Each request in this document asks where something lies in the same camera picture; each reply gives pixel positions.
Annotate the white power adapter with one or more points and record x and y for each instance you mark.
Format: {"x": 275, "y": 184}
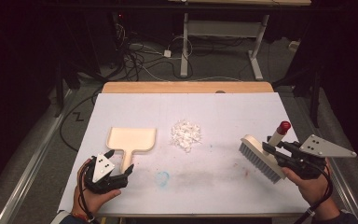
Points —
{"x": 167, "y": 53}

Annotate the person's right hand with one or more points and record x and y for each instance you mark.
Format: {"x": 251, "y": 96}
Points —
{"x": 312, "y": 189}

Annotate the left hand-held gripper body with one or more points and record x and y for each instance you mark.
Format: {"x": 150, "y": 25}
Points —
{"x": 101, "y": 174}

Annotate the pile of white paper scraps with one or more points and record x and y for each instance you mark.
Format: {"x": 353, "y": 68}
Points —
{"x": 185, "y": 135}

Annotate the white metal desk frame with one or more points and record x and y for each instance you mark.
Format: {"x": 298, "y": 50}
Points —
{"x": 220, "y": 37}

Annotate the person's left hand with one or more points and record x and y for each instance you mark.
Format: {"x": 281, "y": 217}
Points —
{"x": 93, "y": 193}

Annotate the wooden table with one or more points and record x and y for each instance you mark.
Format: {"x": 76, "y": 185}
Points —
{"x": 186, "y": 87}

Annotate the aluminium floor rail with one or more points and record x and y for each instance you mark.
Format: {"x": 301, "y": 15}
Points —
{"x": 338, "y": 177}
{"x": 32, "y": 161}

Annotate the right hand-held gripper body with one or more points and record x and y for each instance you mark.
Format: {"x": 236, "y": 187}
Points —
{"x": 310, "y": 155}

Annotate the white table cover sheet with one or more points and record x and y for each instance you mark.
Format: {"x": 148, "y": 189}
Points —
{"x": 192, "y": 174}

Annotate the cream plastic dustpan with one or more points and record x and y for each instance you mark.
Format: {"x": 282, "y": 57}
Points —
{"x": 132, "y": 141}

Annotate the black metal stand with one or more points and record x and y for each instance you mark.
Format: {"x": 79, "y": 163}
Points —
{"x": 310, "y": 81}
{"x": 71, "y": 56}

